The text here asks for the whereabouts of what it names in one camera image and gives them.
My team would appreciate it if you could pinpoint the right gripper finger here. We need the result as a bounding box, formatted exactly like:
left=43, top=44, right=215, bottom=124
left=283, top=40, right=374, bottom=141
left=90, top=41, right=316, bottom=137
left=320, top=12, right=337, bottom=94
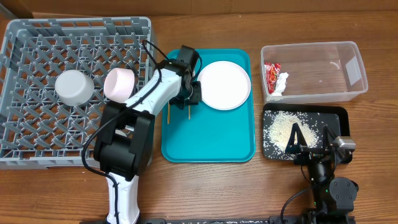
left=285, top=123, right=308, bottom=154
left=322, top=125, right=338, bottom=149

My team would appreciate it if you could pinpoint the cooked rice pile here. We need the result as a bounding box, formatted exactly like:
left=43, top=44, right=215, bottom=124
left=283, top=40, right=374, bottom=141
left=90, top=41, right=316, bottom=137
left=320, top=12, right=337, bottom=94
left=263, top=110, right=322, bottom=160

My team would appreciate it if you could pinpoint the white tissue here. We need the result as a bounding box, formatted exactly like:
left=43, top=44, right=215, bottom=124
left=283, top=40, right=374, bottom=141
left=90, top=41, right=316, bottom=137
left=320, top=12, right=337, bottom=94
left=271, top=72, right=289, bottom=96

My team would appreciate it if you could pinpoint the small pink bowl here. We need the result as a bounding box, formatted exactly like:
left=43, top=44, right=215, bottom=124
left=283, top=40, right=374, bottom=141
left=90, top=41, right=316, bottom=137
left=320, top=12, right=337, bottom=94
left=104, top=68, right=136, bottom=103

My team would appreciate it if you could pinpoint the red snack wrapper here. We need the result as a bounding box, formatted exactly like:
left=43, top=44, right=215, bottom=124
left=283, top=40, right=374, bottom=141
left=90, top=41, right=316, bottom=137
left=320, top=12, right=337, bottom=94
left=264, top=62, right=281, bottom=94

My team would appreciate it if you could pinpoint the grey bowl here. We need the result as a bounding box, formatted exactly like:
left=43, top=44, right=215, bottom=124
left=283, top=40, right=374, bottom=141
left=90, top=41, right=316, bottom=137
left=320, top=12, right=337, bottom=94
left=55, top=70, right=95, bottom=106

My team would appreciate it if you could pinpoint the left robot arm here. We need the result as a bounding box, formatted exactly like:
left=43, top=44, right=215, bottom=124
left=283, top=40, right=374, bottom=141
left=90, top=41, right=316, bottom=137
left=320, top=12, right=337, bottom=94
left=93, top=45, right=202, bottom=223

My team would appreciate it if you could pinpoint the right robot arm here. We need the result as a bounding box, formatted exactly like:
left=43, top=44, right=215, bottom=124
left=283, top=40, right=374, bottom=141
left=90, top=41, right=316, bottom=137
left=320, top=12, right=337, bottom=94
left=285, top=123, right=359, bottom=223

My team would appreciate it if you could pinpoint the black waste tray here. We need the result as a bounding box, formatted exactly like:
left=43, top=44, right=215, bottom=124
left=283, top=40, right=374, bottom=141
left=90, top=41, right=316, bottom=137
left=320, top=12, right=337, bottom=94
left=262, top=103, right=350, bottom=156

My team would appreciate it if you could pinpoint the clear plastic waste bin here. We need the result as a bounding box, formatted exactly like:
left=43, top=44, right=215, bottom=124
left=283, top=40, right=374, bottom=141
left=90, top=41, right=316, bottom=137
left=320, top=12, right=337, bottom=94
left=260, top=41, right=368, bottom=104

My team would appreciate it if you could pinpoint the grey dishwasher rack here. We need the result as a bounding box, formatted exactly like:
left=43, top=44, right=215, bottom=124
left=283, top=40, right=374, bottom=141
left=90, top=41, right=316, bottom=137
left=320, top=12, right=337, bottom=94
left=1, top=17, right=155, bottom=169

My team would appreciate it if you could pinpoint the left wooden chopstick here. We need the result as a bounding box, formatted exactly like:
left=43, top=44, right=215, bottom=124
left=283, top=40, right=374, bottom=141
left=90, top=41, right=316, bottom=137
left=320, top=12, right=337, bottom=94
left=167, top=103, right=171, bottom=124

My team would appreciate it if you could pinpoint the large white plate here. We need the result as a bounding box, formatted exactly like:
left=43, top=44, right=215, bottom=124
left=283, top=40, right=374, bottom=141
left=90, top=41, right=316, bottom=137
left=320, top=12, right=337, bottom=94
left=197, top=61, right=251, bottom=111

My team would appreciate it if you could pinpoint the teal serving tray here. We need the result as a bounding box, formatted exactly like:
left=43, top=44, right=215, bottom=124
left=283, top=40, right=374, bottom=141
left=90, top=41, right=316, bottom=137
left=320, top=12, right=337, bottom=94
left=161, top=49, right=256, bottom=162

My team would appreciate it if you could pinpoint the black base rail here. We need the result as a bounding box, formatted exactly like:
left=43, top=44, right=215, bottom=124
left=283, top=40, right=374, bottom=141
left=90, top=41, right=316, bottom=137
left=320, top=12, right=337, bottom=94
left=79, top=215, right=355, bottom=224

